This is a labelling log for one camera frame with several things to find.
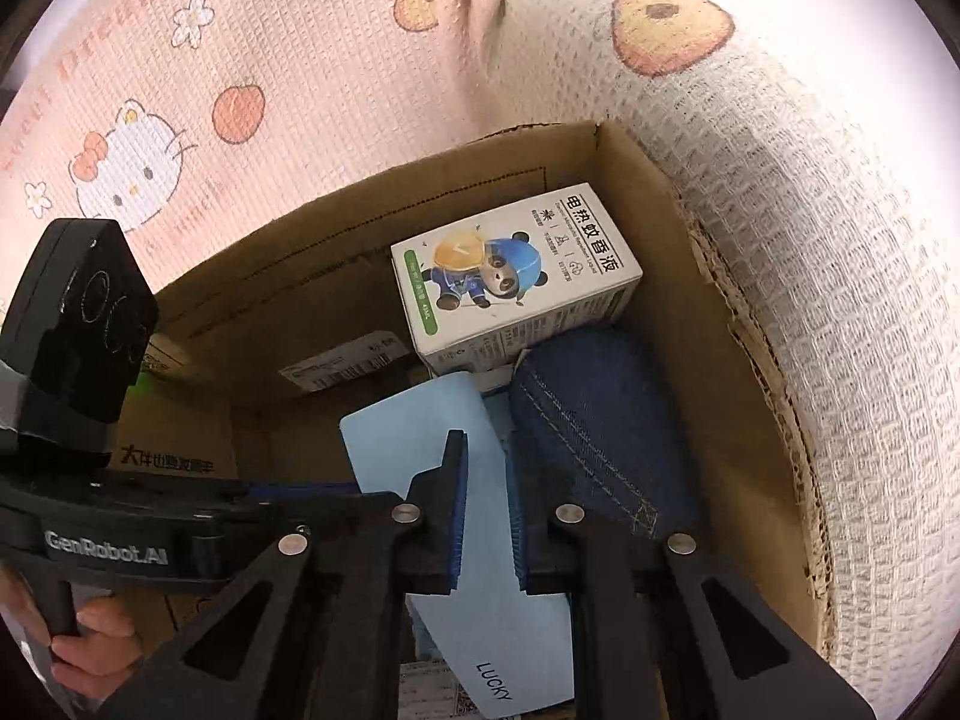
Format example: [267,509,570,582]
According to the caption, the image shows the dark blue denim pouch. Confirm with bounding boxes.
[508,326,706,541]

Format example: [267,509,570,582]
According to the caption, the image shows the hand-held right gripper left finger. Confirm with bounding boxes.
[97,429,470,720]

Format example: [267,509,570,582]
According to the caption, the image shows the pink printed blanket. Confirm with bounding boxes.
[0,0,960,706]

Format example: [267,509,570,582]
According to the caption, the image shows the brown cardboard box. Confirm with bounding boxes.
[112,120,837,720]

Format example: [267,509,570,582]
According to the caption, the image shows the person's left hand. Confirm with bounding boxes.
[0,566,147,695]

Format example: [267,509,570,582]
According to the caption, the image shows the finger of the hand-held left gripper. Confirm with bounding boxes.
[240,481,407,533]

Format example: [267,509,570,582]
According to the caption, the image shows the white box with panda print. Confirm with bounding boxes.
[390,182,644,376]

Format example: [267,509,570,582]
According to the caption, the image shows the light blue box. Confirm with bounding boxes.
[339,373,582,720]

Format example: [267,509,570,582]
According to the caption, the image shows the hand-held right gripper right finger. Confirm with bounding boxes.
[508,457,875,720]

